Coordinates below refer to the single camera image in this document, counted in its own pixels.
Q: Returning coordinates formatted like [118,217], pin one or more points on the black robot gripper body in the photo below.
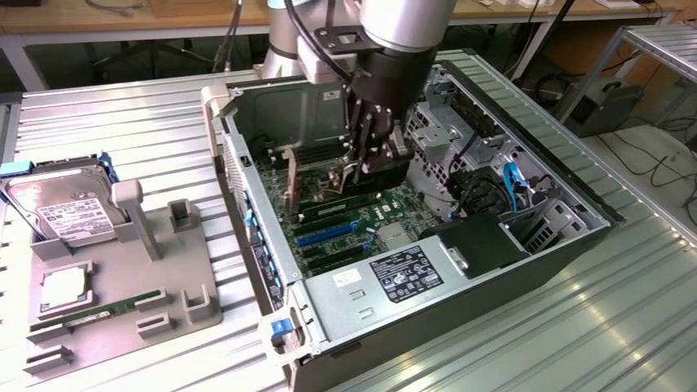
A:
[392,81]

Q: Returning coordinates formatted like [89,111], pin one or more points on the graphics card with metal bracket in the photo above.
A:
[381,183]

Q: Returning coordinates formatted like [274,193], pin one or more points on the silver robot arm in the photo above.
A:
[402,20]

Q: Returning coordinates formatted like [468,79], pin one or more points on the black RAM slots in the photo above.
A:
[316,153]

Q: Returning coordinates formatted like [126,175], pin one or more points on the silver metal drive cage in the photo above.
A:
[441,139]

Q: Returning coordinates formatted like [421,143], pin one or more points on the green motherboard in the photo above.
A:
[392,208]

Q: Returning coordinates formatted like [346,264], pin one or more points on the installed green RAM stick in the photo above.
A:
[337,210]

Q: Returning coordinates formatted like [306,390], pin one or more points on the silver chipset heatsink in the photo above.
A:
[392,237]

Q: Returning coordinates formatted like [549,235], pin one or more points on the blue expansion slot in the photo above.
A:
[326,236]

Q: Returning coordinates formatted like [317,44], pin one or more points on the black expansion slot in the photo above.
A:
[334,252]

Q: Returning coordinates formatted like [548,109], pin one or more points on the silver power supply with label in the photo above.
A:
[348,302]

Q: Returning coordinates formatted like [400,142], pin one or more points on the black box on floor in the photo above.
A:
[604,108]

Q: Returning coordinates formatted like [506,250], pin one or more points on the wooden desk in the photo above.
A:
[162,20]

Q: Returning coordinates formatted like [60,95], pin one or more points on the open black PC case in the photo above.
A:
[436,326]

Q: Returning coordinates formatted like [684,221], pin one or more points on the blue disk caddy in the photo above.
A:
[108,167]

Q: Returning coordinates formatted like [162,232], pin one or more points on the blue case front latch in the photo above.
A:
[278,328]

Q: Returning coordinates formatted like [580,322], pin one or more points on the metal slat side table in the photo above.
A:
[658,45]

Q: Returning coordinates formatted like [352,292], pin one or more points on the silver hard disk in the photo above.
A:
[60,204]

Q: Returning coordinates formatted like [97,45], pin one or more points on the grey parts rack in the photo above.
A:
[120,286]

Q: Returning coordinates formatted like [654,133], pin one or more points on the silver CPU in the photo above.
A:
[65,290]

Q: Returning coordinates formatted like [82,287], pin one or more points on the loose green RAM stick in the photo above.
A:
[92,315]

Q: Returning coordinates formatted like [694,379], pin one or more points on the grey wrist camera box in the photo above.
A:
[326,65]

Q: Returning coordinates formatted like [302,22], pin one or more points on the black plastic air duct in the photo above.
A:
[478,245]

